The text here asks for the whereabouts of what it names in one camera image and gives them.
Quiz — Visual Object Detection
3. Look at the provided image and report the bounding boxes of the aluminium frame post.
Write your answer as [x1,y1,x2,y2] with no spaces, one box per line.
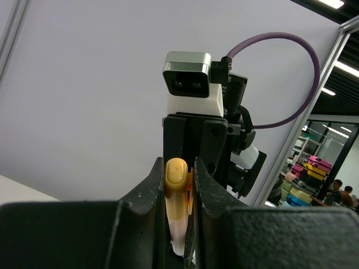
[249,16,358,206]
[1,0,31,81]

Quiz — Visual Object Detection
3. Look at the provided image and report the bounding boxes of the seated background person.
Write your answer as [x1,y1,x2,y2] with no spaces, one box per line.
[326,179,343,205]

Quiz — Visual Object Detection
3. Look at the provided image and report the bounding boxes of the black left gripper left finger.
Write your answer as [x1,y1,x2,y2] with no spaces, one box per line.
[1,158,165,268]

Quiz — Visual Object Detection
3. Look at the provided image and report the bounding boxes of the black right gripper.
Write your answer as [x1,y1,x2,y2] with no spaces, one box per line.
[162,113,239,187]

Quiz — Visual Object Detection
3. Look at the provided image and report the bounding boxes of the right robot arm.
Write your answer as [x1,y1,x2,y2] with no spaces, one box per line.
[163,73,266,197]

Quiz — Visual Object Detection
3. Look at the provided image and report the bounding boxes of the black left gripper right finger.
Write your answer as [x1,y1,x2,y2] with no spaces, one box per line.
[193,159,358,268]

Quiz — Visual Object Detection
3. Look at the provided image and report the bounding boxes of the right aluminium frame post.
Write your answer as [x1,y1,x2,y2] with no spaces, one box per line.
[249,16,358,206]

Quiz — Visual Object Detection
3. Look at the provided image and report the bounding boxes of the stacked colourful suitcases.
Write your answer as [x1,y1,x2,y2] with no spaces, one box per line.
[281,155,333,206]

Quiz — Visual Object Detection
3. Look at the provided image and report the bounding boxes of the orange pen cap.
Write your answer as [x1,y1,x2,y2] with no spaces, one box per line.
[164,158,194,220]

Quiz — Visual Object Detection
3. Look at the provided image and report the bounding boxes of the left aluminium frame post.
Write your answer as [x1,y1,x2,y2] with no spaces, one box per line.
[1,0,31,81]

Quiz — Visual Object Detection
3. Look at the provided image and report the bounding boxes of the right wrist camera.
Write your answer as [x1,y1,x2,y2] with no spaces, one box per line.
[163,51,224,117]

